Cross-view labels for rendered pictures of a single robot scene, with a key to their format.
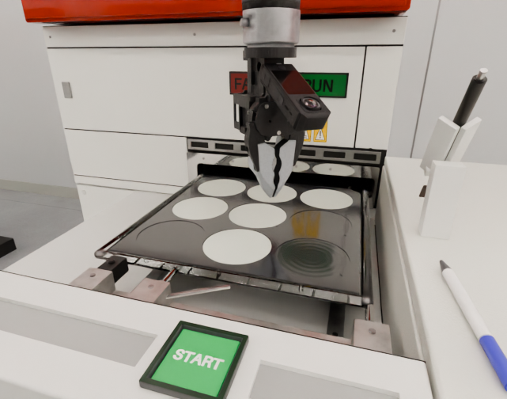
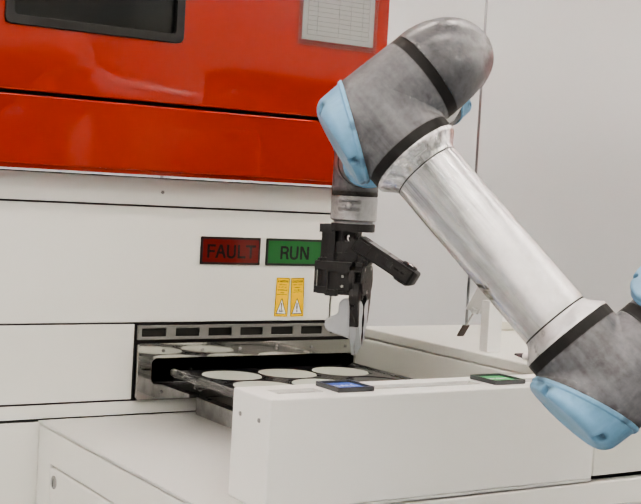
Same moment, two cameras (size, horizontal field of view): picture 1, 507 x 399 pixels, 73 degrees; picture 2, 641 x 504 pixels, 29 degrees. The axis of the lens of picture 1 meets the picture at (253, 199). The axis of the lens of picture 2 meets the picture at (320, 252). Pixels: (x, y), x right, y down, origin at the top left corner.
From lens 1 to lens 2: 1.73 m
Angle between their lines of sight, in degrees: 51
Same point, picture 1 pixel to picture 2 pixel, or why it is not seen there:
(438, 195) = (492, 321)
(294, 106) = (406, 268)
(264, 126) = (364, 286)
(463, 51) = not seen: hidden behind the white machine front
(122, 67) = (53, 228)
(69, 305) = (414, 382)
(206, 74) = (172, 239)
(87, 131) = not seen: outside the picture
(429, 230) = (490, 347)
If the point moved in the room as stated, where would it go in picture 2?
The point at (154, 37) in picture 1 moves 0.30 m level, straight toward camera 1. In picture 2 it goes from (108, 192) to (268, 202)
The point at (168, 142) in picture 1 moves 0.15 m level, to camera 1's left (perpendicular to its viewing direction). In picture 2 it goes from (107, 332) to (32, 337)
